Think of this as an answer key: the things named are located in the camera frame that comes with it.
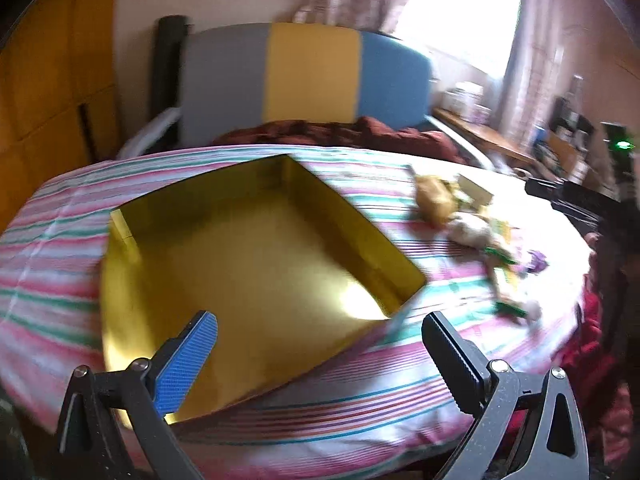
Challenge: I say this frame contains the large cream carton box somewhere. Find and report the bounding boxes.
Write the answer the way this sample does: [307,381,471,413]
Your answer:
[458,174,494,207]

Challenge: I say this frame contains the green cracker packet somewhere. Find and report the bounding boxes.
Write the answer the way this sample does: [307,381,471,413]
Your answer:
[483,246,528,318]

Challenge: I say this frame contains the yellow sock ball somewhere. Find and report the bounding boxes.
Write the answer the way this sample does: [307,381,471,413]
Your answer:
[414,176,458,228]

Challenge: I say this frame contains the purple snack pouch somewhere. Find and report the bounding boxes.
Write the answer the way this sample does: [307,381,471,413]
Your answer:
[520,249,548,274]

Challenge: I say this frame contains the striped bed sheet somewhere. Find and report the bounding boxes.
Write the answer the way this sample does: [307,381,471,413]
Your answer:
[1,144,590,479]

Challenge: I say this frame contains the wooden side table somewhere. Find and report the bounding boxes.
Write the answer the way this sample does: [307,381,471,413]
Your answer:
[433,108,534,167]

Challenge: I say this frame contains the red garment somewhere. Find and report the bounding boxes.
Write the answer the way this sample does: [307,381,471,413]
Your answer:
[560,259,640,461]

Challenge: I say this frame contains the white boxes on table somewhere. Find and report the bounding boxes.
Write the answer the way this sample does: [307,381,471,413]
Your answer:
[440,81,490,125]

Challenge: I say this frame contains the gold tin box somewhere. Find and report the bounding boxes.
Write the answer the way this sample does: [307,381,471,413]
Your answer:
[100,155,426,422]

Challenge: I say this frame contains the maroon blanket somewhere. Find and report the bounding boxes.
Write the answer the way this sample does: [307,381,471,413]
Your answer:
[212,116,466,165]

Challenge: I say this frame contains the pink curtain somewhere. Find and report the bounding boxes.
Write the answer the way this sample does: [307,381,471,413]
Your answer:
[293,0,564,148]

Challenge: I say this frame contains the grey yellow blue headboard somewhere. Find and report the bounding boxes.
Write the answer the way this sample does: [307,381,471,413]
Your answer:
[179,23,432,148]

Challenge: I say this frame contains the wooden wardrobe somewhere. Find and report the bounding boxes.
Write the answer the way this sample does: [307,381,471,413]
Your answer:
[1,0,124,226]

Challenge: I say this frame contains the white bed rail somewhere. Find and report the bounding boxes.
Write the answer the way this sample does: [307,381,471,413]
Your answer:
[116,107,181,160]

